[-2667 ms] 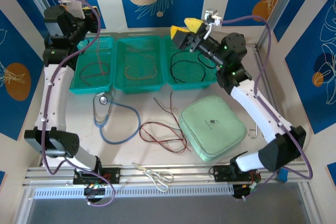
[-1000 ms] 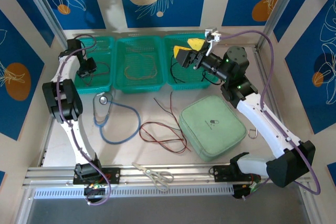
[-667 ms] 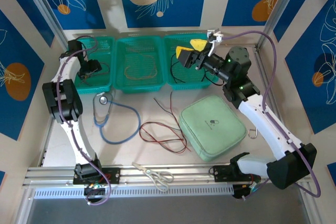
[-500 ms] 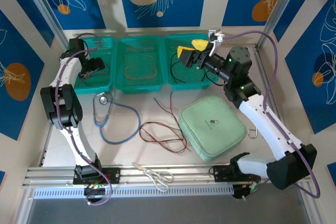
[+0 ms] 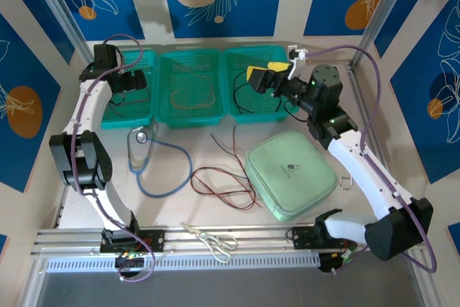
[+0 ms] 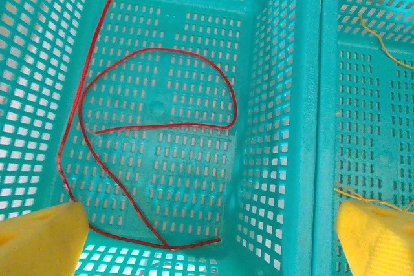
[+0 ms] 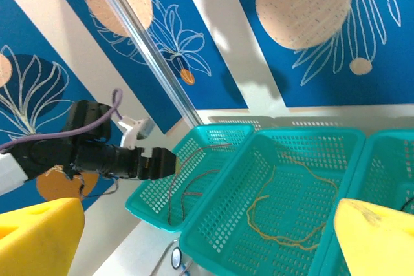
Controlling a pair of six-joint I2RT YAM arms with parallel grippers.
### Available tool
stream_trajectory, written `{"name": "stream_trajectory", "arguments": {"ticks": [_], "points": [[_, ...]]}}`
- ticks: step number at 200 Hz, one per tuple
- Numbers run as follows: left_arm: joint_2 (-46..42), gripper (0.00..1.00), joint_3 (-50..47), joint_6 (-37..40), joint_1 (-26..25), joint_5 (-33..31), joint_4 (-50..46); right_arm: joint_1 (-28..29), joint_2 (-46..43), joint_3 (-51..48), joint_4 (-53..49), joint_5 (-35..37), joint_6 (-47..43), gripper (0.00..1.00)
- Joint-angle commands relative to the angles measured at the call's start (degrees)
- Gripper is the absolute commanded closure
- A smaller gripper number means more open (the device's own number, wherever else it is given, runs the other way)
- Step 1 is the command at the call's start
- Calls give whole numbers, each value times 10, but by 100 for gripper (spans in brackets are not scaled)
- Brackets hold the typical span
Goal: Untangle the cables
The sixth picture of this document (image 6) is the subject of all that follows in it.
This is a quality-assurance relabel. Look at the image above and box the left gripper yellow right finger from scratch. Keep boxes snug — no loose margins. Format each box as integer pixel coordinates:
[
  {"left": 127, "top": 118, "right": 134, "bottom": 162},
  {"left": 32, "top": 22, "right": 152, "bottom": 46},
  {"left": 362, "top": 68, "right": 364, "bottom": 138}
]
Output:
[{"left": 335, "top": 200, "right": 414, "bottom": 276}]

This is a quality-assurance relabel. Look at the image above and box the yellow wire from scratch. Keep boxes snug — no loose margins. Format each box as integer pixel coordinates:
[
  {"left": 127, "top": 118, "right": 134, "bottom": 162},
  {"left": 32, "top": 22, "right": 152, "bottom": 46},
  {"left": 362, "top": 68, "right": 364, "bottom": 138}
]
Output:
[{"left": 358, "top": 14, "right": 414, "bottom": 70}]

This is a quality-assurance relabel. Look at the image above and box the orange twisted wire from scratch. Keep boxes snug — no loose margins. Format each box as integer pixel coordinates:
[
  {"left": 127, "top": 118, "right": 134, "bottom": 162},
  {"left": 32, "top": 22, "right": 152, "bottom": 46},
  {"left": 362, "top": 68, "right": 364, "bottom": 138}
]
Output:
[{"left": 334, "top": 181, "right": 414, "bottom": 212}]

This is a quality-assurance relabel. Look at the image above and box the teal plastic basket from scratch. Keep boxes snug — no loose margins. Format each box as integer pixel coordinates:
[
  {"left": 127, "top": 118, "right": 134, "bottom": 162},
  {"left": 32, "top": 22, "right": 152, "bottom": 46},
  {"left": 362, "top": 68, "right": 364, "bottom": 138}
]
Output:
[
  {"left": 0, "top": 0, "right": 324, "bottom": 276},
  {"left": 312, "top": 0, "right": 414, "bottom": 276}
]

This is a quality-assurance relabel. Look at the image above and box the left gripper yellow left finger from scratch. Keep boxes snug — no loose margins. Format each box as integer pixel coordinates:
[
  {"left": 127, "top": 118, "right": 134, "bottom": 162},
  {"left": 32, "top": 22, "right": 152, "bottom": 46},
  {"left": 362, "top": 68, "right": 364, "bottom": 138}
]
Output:
[{"left": 0, "top": 201, "right": 90, "bottom": 276}]

